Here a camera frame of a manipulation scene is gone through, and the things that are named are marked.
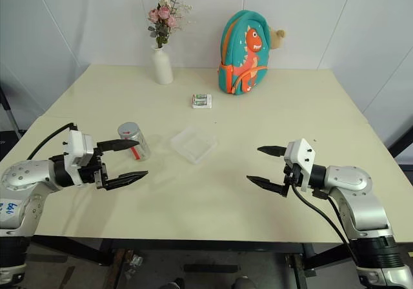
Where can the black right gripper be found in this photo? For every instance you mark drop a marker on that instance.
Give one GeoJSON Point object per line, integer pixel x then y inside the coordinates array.
{"type": "Point", "coordinates": [292, 174]}

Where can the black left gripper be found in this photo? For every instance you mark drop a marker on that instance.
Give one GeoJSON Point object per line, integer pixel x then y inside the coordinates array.
{"type": "Point", "coordinates": [100, 173]}

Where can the clear plastic jar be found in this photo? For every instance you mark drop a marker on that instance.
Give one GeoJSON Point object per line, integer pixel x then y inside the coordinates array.
{"type": "Point", "coordinates": [144, 148]}

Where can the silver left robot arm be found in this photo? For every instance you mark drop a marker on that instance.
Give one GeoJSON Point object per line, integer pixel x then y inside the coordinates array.
{"type": "Point", "coordinates": [26, 173]}

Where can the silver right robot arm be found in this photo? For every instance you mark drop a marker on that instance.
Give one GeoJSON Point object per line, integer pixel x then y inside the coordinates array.
{"type": "Point", "coordinates": [351, 179]}

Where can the clear plastic tray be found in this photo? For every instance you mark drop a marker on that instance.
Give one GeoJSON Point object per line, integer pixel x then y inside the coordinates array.
{"type": "Point", "coordinates": [193, 145]}

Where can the green battery pack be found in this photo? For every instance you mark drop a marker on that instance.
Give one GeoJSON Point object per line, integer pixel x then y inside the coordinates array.
{"type": "Point", "coordinates": [209, 102]}

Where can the teal dinosaur backpack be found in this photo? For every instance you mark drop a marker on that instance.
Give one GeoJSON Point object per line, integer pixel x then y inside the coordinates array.
{"type": "Point", "coordinates": [240, 76]}

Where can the green battery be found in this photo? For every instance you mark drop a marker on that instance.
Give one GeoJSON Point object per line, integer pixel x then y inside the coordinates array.
{"type": "Point", "coordinates": [200, 96]}
{"type": "Point", "coordinates": [200, 103]}

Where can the crumpled clear plastic wrapper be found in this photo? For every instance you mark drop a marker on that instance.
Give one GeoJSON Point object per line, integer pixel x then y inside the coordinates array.
{"type": "Point", "coordinates": [136, 260]}

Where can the white ceramic vase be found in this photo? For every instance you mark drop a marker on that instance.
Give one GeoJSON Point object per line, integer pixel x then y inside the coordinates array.
{"type": "Point", "coordinates": [162, 68]}

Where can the dark rounded shape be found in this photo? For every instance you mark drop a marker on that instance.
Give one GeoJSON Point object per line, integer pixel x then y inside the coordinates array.
{"type": "Point", "coordinates": [243, 283]}
{"type": "Point", "coordinates": [174, 284]}

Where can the grey tripod stand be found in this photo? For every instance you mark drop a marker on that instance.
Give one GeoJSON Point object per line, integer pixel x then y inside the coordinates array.
{"type": "Point", "coordinates": [9, 111]}

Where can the brown teddy bear plush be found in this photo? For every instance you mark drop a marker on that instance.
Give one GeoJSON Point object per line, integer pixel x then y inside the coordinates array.
{"type": "Point", "coordinates": [277, 37]}

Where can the pink flower bouquet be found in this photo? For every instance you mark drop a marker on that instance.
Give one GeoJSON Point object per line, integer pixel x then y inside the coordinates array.
{"type": "Point", "coordinates": [163, 21]}

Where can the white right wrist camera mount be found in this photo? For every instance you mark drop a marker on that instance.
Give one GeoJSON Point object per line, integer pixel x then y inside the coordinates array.
{"type": "Point", "coordinates": [301, 158]}

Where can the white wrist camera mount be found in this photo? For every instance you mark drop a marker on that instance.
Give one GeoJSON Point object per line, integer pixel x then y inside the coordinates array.
{"type": "Point", "coordinates": [301, 158]}
{"type": "Point", "coordinates": [77, 144]}

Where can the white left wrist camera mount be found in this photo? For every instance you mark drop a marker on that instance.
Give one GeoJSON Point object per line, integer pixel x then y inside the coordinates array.
{"type": "Point", "coordinates": [77, 144]}

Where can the black metal table frame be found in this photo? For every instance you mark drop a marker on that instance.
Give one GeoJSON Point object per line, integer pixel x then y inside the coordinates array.
{"type": "Point", "coordinates": [193, 245]}

